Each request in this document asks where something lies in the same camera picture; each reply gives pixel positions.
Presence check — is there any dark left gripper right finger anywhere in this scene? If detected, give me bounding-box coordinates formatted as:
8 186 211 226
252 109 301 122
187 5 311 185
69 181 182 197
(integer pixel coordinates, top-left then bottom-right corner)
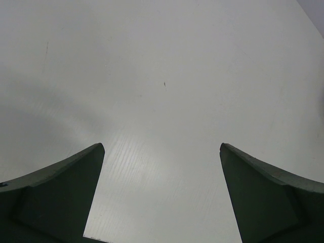
220 143 323 242

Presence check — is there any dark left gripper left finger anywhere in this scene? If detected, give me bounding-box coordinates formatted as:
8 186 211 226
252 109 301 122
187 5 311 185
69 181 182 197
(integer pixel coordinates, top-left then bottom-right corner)
1 143 105 242

